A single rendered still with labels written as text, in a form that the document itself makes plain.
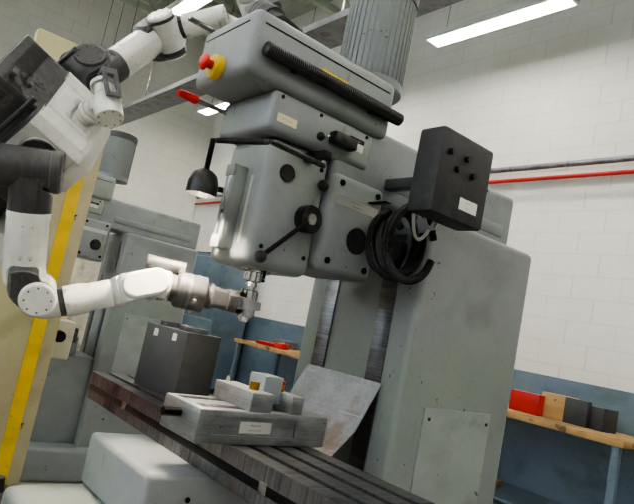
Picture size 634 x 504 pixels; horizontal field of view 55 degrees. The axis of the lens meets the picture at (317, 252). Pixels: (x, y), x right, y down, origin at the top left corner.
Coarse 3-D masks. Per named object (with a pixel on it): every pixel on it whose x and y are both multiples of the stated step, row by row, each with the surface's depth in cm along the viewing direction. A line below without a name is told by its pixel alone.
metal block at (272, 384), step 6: (252, 372) 140; (258, 372) 141; (252, 378) 139; (258, 378) 138; (264, 378) 136; (270, 378) 137; (276, 378) 138; (282, 378) 139; (264, 384) 136; (270, 384) 137; (276, 384) 138; (282, 384) 139; (264, 390) 136; (270, 390) 137; (276, 390) 138; (276, 396) 138; (276, 402) 138
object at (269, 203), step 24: (288, 144) 149; (264, 168) 146; (288, 168) 148; (312, 168) 153; (264, 192) 145; (288, 192) 148; (312, 192) 153; (240, 216) 148; (264, 216) 144; (288, 216) 148; (240, 240) 146; (264, 240) 144; (288, 240) 149; (240, 264) 147; (264, 264) 145; (288, 264) 149
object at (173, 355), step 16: (160, 336) 179; (176, 336) 173; (192, 336) 171; (208, 336) 175; (144, 352) 183; (160, 352) 177; (176, 352) 172; (192, 352) 171; (208, 352) 175; (144, 368) 181; (160, 368) 175; (176, 368) 170; (192, 368) 172; (208, 368) 176; (144, 384) 179; (160, 384) 173; (176, 384) 168; (192, 384) 172; (208, 384) 176
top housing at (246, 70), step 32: (224, 32) 149; (256, 32) 138; (288, 32) 143; (256, 64) 138; (320, 64) 150; (352, 64) 156; (224, 96) 156; (320, 96) 150; (384, 96) 164; (384, 128) 164
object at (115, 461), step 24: (96, 432) 146; (96, 456) 141; (120, 456) 132; (144, 456) 133; (168, 456) 138; (96, 480) 138; (120, 480) 129; (144, 480) 121; (168, 480) 123; (192, 480) 126
